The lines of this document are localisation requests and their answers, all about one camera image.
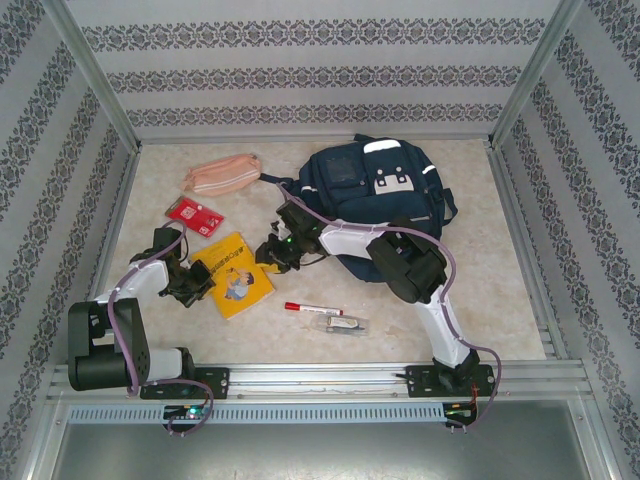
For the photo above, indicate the yellow picture book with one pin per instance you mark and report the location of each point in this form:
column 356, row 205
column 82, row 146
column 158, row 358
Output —
column 240, row 285

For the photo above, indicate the aluminium mounting rail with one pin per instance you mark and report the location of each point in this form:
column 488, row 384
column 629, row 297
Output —
column 315, row 380

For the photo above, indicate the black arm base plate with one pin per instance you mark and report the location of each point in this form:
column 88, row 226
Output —
column 215, row 382
column 420, row 382

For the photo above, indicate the pink striped pencil case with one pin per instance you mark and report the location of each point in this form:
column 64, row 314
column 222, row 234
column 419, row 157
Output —
column 222, row 175

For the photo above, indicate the grey metal panel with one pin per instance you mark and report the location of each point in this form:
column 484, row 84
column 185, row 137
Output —
column 320, row 455

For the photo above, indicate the aluminium frame post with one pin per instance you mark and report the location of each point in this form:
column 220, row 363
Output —
column 93, row 70
column 534, row 70

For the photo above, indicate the red-capped white marker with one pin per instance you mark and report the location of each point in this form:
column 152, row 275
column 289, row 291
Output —
column 315, row 308

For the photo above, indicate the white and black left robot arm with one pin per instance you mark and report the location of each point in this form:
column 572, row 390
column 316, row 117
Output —
column 150, row 280

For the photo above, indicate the aluminium side rail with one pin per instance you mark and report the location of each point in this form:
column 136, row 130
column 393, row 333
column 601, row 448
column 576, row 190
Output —
column 500, row 170
column 119, row 210

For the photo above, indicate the clear plastic supplies bag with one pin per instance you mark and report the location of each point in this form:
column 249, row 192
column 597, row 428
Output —
column 340, row 326

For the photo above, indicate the small circuit board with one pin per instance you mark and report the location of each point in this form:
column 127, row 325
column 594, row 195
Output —
column 187, row 412
column 461, row 411

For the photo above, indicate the red card packet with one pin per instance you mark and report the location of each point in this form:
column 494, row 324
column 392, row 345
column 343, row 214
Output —
column 195, row 215

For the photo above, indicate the navy blue backpack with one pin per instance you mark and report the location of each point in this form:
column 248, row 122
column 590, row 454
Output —
column 380, row 200

